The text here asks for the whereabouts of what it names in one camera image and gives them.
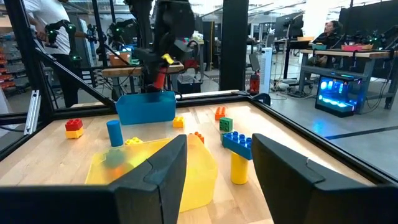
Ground teal plastic bin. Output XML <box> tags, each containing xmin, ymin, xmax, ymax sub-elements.
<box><xmin>115</xmin><ymin>91</ymin><xmax>177</xmax><ymax>126</ymax></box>

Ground white tower fan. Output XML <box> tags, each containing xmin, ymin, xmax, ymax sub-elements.
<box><xmin>259</xmin><ymin>47</ymin><xmax>274</xmax><ymax>95</ymax></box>

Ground black monitor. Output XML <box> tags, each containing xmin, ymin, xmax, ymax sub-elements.
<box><xmin>275</xmin><ymin>12</ymin><xmax>305</xmax><ymax>40</ymax></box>

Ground orange box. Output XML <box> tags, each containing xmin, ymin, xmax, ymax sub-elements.
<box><xmin>108</xmin><ymin>51</ymin><xmax>131</xmax><ymax>68</ymax></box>

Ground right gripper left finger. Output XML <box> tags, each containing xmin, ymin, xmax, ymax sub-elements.
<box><xmin>0</xmin><ymin>134</ymin><xmax>188</xmax><ymax>224</ymax></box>

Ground green small brick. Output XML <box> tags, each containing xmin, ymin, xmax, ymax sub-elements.
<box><xmin>219</xmin><ymin>117</ymin><xmax>234</xmax><ymax>133</ymax></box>

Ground orange small brick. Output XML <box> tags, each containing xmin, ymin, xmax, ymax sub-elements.
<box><xmin>215</xmin><ymin>106</ymin><xmax>227</xmax><ymax>121</ymax></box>

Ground blue cylinder block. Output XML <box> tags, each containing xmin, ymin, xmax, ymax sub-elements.
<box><xmin>106</xmin><ymin>119</ymin><xmax>124</xmax><ymax>147</ymax></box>

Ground yellow small brick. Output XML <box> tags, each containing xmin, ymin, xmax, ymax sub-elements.
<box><xmin>124</xmin><ymin>136</ymin><xmax>144</xmax><ymax>146</ymax></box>
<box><xmin>65</xmin><ymin>126</ymin><xmax>85</xmax><ymax>139</ymax></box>

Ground storage shelf with bins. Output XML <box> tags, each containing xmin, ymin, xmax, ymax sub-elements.
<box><xmin>0</xmin><ymin>30</ymin><xmax>30</xmax><ymax>94</ymax></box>

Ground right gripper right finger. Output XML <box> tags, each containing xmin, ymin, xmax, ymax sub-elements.
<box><xmin>251</xmin><ymin>133</ymin><xmax>398</xmax><ymax>224</ymax></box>

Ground yellow translucent plastic bin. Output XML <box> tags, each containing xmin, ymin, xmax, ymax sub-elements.
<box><xmin>85</xmin><ymin>134</ymin><xmax>218</xmax><ymax>213</ymax></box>

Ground black crate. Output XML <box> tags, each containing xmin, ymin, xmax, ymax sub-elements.
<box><xmin>177</xmin><ymin>74</ymin><xmax>203</xmax><ymax>95</ymax></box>

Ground blue long brick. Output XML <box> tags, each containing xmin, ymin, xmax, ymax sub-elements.
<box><xmin>221</xmin><ymin>131</ymin><xmax>253</xmax><ymax>161</ymax></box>

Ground wooden desk grey legs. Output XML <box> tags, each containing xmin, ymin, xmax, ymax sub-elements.
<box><xmin>297</xmin><ymin>48</ymin><xmax>398</xmax><ymax>114</ymax></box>

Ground red fire extinguisher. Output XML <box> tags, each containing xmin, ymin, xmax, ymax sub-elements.
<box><xmin>249</xmin><ymin>70</ymin><xmax>261</xmax><ymax>96</ymax></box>

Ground black table frame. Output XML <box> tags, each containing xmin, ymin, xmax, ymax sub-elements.
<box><xmin>0</xmin><ymin>0</ymin><xmax>398</xmax><ymax>187</ymax></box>

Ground glowing desktop computer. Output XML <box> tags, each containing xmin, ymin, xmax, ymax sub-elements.
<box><xmin>315</xmin><ymin>73</ymin><xmax>364</xmax><ymax>118</ymax></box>

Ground wooden workbench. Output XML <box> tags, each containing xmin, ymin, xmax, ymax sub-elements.
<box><xmin>101</xmin><ymin>61</ymin><xmax>185</xmax><ymax>100</ymax></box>

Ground black square pillar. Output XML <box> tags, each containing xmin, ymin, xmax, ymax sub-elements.
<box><xmin>219</xmin><ymin>0</ymin><xmax>249</xmax><ymax>91</ymax></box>

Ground yellow cylinder block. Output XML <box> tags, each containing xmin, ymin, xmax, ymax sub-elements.
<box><xmin>230</xmin><ymin>151</ymin><xmax>249</xmax><ymax>185</ymax></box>

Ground person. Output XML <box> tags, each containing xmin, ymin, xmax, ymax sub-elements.
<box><xmin>306</xmin><ymin>20</ymin><xmax>345</xmax><ymax>68</ymax></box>
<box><xmin>23</xmin><ymin>0</ymin><xmax>85</xmax><ymax>108</ymax></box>

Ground silver aluminium bracket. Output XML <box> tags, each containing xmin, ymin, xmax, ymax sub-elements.
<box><xmin>24</xmin><ymin>90</ymin><xmax>42</xmax><ymax>136</ymax></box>

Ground pink tray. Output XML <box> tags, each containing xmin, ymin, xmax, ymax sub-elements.
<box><xmin>341</xmin><ymin>43</ymin><xmax>374</xmax><ymax>52</ymax></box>

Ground red small brick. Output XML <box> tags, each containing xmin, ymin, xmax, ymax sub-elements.
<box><xmin>65</xmin><ymin>118</ymin><xmax>84</xmax><ymax>132</ymax></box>

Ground orange-red small brick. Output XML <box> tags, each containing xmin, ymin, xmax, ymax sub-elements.
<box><xmin>190</xmin><ymin>131</ymin><xmax>205</xmax><ymax>144</ymax></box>

